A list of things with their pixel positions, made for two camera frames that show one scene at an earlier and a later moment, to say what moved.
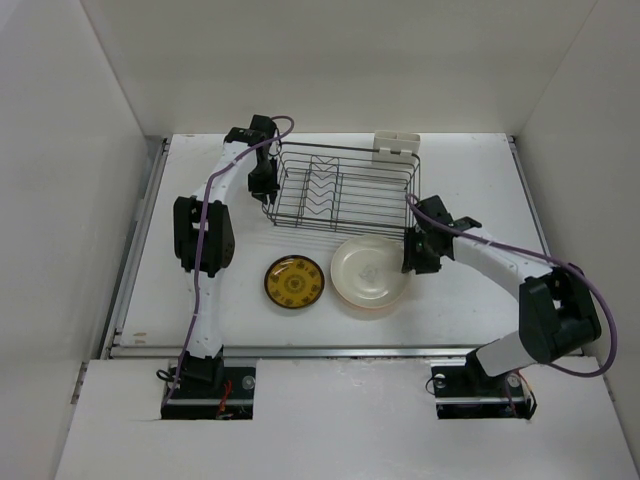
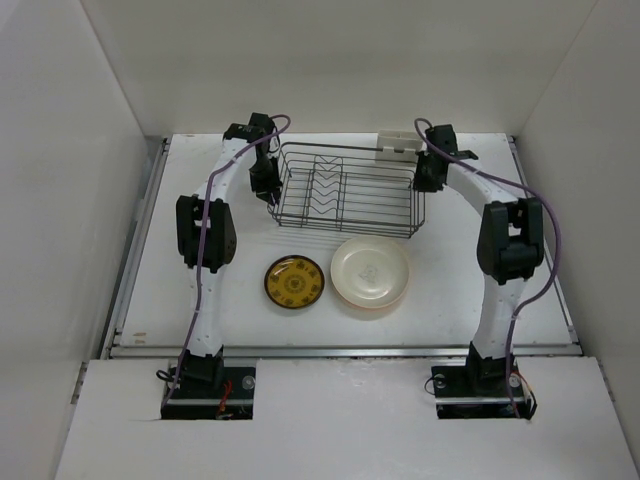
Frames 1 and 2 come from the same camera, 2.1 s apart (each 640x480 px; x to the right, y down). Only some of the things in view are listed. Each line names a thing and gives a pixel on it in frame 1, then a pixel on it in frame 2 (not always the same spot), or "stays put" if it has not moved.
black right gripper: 412,259 to 419,182
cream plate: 367,272 stays put
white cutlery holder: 395,147 stays put
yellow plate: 369,297 to 373,313
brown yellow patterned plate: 294,281 stays put
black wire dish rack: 340,189 stays put
